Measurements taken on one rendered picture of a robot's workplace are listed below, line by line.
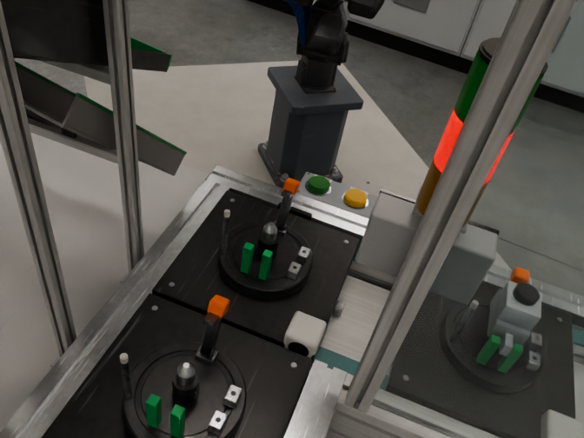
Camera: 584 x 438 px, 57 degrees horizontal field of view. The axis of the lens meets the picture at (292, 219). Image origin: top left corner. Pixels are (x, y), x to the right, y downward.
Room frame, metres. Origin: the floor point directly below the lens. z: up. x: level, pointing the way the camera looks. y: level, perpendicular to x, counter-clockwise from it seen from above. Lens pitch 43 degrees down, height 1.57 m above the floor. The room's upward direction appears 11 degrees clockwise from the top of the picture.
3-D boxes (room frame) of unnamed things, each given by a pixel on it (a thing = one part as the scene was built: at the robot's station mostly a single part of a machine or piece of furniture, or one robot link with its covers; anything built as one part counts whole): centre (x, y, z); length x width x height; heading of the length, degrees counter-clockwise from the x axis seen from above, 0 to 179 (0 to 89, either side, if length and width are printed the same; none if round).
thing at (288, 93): (0.93, 0.01, 0.96); 0.15 x 0.15 x 0.20; 29
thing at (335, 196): (0.73, -0.10, 0.93); 0.21 x 0.07 x 0.06; 78
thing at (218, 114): (0.91, 0.05, 0.84); 0.90 x 0.70 x 0.03; 29
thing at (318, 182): (0.75, -0.03, 0.96); 0.04 x 0.04 x 0.02
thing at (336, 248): (0.54, 0.03, 1.01); 0.24 x 0.24 x 0.13; 78
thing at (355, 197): (0.73, -0.10, 0.96); 0.04 x 0.04 x 0.02
